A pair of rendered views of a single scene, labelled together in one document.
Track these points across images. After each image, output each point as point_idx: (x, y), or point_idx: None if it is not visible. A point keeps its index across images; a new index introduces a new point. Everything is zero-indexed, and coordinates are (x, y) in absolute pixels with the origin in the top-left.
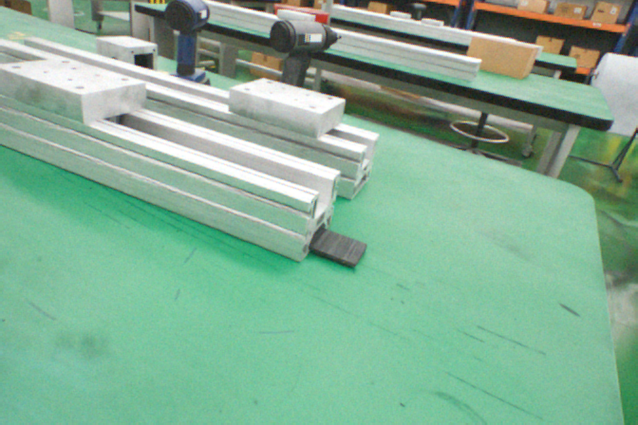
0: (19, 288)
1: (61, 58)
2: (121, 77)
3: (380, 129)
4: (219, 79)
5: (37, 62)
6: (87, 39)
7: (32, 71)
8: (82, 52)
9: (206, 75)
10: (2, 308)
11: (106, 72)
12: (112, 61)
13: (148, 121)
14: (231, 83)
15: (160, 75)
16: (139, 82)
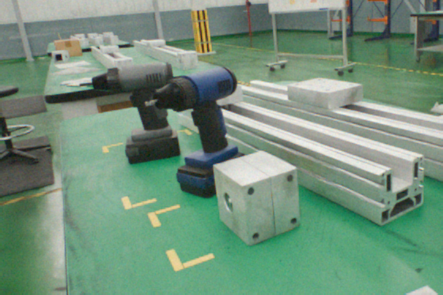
0: None
1: (337, 134)
2: (298, 85)
3: (76, 154)
4: (93, 246)
5: (342, 88)
6: None
7: (342, 83)
8: (318, 145)
9: (99, 261)
10: None
11: (304, 86)
12: (290, 135)
13: None
14: (92, 233)
15: (257, 122)
16: (290, 84)
